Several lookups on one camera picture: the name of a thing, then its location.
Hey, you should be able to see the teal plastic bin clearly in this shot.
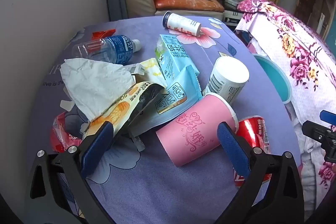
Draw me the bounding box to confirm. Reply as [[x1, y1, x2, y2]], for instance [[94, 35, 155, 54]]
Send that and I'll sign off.
[[253, 54, 292, 104]]

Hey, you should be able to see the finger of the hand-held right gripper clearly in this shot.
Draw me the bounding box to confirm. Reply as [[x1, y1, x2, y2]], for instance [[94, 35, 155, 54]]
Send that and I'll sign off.
[[320, 110, 336, 123], [301, 121, 336, 163]]

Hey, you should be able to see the white paper scrap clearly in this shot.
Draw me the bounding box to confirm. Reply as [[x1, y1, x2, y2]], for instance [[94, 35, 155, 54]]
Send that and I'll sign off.
[[60, 99, 74, 111]]

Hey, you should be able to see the white plastic jar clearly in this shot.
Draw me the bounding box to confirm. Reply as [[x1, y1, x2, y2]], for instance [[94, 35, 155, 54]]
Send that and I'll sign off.
[[204, 56, 250, 105]]

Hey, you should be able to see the clear bottle with blue label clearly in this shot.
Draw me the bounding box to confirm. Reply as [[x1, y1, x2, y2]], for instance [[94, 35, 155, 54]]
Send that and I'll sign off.
[[71, 35, 142, 65]]

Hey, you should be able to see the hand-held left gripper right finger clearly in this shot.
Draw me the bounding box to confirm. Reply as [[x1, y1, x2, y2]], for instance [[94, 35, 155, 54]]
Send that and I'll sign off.
[[217, 121, 305, 224]]

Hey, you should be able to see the white medicine box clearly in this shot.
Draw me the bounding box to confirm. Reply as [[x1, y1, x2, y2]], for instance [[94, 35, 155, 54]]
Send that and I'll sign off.
[[123, 63, 145, 76]]

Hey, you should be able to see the orange snack wrapper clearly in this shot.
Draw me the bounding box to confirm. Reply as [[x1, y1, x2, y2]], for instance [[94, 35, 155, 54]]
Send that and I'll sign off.
[[80, 81, 168, 140]]

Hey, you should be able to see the white tissue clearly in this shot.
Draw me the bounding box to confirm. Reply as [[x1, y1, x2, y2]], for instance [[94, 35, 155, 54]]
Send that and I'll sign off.
[[60, 58, 136, 121]]

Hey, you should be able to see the orange seat cushion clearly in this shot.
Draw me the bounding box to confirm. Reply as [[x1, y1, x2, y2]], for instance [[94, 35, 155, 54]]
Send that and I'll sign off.
[[152, 0, 225, 12]]

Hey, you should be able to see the red soda can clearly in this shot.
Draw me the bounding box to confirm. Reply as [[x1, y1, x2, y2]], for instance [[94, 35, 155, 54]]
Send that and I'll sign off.
[[232, 116, 272, 189]]

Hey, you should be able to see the pink paper cup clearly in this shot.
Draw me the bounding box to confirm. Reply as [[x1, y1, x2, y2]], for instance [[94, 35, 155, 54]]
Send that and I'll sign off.
[[156, 92, 239, 167]]

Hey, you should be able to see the yellow patterned tissue pack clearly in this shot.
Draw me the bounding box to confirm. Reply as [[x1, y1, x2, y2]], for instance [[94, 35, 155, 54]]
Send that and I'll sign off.
[[139, 58, 167, 88]]

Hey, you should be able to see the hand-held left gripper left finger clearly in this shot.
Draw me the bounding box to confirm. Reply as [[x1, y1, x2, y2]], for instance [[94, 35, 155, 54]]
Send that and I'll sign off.
[[25, 121, 116, 224]]

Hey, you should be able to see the light blue milk carton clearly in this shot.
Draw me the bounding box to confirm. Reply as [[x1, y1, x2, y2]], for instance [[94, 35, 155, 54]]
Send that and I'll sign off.
[[154, 34, 200, 88]]

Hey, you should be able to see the small red-orange wrapper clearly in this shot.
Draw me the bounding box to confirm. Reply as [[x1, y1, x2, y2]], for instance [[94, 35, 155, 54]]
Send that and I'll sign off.
[[91, 29, 116, 39]]

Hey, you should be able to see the red plastic wrapper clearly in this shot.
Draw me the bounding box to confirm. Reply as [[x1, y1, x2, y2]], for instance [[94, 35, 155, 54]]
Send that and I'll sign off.
[[50, 112, 84, 153]]

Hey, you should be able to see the light blue snack packet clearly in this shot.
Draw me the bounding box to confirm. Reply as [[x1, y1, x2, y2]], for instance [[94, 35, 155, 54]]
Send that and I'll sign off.
[[129, 66, 204, 135]]

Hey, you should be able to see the purple floral cloth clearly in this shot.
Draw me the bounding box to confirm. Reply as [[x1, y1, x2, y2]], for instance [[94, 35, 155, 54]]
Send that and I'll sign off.
[[31, 15, 302, 224]]

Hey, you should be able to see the white tube with dark cap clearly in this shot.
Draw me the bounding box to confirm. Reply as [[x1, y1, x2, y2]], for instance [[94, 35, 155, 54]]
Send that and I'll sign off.
[[162, 11, 202, 37]]

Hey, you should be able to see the pink floral bedsheet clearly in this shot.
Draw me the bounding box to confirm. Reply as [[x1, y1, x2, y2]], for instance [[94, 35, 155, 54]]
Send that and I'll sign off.
[[235, 0, 336, 203]]

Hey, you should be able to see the black stereo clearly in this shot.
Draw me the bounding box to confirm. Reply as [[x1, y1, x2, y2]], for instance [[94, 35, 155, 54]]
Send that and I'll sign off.
[[223, 0, 248, 24]]

